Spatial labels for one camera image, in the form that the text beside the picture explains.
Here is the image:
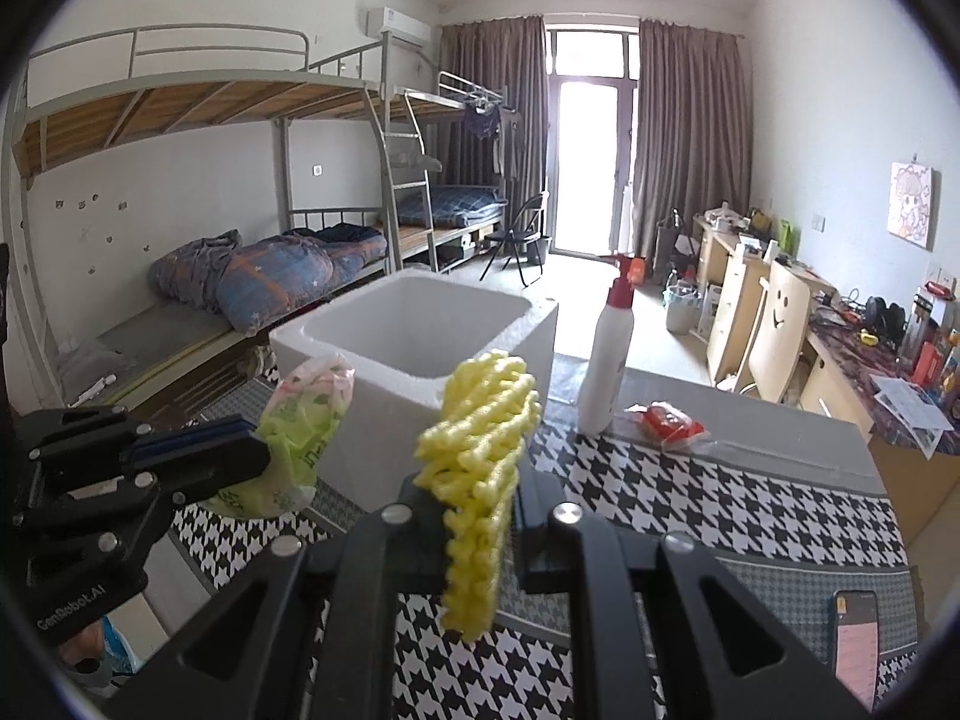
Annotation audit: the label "dark hanging clothes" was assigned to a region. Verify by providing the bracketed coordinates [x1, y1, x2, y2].
[463, 101, 503, 140]

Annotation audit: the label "black smartphone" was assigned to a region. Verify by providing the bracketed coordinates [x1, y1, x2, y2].
[831, 589, 880, 713]

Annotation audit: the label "green pink plastic bag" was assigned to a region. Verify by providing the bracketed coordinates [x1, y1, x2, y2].
[202, 354, 355, 518]

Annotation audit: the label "grey metal bunk bed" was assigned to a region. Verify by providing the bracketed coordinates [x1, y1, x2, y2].
[382, 30, 522, 275]
[0, 24, 398, 421]

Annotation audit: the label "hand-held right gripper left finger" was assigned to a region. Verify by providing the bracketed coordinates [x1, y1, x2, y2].
[105, 476, 451, 720]

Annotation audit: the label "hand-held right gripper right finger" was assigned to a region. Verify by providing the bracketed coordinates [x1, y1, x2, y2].
[514, 465, 875, 720]

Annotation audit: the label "grey metal bed ladder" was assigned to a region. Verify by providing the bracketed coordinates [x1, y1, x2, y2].
[364, 86, 443, 275]

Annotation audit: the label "black folding chair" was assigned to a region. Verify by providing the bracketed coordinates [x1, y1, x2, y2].
[480, 193, 551, 287]

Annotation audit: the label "wooden chair with smiley face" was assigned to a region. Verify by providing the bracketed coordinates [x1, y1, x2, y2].
[739, 259, 815, 402]

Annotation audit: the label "glass balcony door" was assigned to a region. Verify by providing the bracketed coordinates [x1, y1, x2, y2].
[546, 30, 642, 256]

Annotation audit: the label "blue plaid bedding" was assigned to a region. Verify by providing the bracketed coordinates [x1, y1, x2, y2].
[386, 184, 505, 227]

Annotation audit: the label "blue orange patterned quilt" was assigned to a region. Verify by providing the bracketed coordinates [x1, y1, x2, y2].
[217, 223, 389, 335]

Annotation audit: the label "white bucket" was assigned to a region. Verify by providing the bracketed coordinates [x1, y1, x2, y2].
[666, 281, 702, 335]

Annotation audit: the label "white spray bottle red nozzle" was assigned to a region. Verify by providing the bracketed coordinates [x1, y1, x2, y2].
[576, 253, 647, 437]

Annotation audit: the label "dark floor bag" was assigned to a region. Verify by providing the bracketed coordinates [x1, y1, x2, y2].
[656, 208, 698, 282]

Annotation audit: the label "white air conditioner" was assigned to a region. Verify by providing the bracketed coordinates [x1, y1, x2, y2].
[365, 6, 434, 44]

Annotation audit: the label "brown curtain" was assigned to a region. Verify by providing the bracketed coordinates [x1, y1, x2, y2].
[634, 15, 753, 260]
[439, 15, 552, 241]

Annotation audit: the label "pink cartoon wall picture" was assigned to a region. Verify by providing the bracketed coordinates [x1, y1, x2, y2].
[885, 161, 938, 250]

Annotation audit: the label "black headphones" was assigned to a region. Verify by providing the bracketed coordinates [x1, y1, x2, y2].
[862, 296, 908, 338]

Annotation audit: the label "red snack packet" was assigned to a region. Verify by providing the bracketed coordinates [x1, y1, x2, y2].
[626, 401, 710, 451]

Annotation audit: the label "yellow foam net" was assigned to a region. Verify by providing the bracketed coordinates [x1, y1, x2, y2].
[414, 349, 542, 642]

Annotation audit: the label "light wooden desk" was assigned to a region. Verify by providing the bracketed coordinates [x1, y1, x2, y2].
[799, 292, 960, 541]
[691, 216, 773, 383]

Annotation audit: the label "printed paper sheets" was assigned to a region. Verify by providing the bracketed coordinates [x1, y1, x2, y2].
[874, 375, 953, 458]

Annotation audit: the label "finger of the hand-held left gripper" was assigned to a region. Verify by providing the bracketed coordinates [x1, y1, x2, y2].
[124, 441, 272, 507]
[124, 420, 260, 460]

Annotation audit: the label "white styrofoam box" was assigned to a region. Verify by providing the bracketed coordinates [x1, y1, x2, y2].
[268, 270, 560, 515]

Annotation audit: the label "grey bed mattress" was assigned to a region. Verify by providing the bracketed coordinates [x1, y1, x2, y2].
[97, 300, 226, 383]

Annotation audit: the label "grey patterned bedding bundle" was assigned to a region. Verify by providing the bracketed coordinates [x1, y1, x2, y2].
[148, 231, 245, 312]

